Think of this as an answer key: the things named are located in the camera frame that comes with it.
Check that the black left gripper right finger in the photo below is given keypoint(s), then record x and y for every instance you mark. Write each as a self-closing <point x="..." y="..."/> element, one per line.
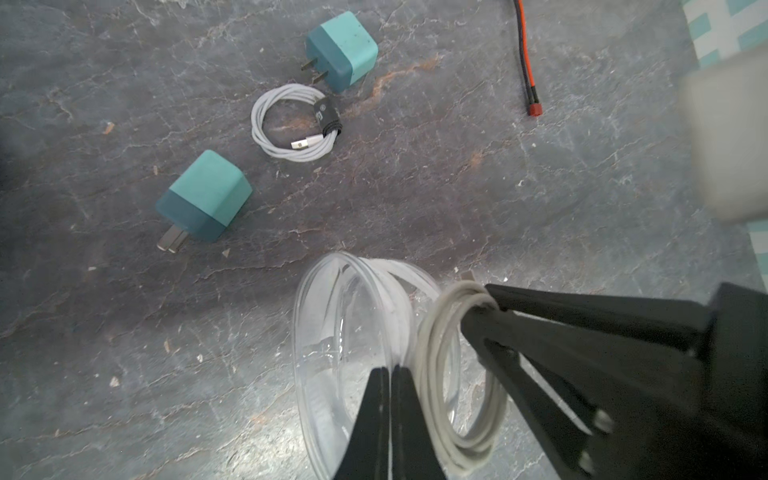
<point x="413" y="455"/>

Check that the white coiled cable small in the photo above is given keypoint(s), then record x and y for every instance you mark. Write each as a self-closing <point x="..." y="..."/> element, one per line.
<point x="320" y="131"/>

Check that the teal wall charger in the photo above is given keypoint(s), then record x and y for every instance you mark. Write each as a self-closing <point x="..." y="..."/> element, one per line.
<point x="203" y="201"/>
<point x="341" y="51"/>

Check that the teal wall charger left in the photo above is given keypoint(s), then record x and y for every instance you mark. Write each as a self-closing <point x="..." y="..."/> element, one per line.
<point x="203" y="201"/>

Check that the red black charger lead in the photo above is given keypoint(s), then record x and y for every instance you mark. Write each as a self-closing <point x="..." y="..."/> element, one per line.
<point x="534" y="106"/>

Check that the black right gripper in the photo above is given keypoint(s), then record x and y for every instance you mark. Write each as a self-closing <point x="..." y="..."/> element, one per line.
<point x="665" y="389"/>

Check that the teal wall charger far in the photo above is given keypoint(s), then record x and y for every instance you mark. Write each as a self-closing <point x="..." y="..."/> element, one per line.
<point x="341" y="51"/>

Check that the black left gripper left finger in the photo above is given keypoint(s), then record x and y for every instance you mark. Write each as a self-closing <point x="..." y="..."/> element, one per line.
<point x="367" y="454"/>

